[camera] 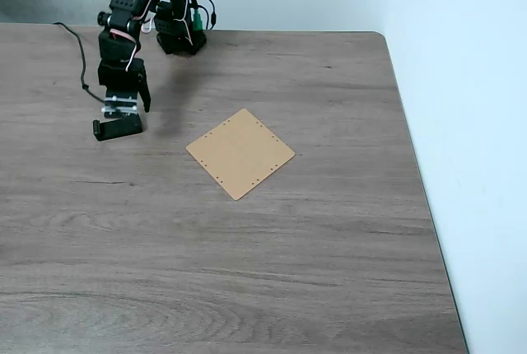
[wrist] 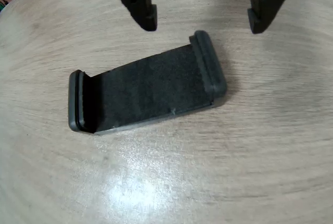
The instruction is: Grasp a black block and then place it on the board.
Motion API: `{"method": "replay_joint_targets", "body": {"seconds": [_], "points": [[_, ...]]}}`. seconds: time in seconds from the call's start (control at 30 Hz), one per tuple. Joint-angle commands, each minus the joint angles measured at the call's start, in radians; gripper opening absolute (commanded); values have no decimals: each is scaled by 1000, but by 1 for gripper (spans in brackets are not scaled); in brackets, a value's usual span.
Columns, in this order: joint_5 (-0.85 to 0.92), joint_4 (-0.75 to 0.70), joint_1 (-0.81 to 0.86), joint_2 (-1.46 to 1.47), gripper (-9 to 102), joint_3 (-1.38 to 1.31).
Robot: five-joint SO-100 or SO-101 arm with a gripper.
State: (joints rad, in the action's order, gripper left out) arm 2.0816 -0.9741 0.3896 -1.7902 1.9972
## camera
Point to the black block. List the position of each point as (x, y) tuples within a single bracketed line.
[(119, 128)]

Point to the tan square board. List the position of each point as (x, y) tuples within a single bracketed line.
[(241, 154)]

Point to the green table clamp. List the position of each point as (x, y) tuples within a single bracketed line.
[(197, 20)]

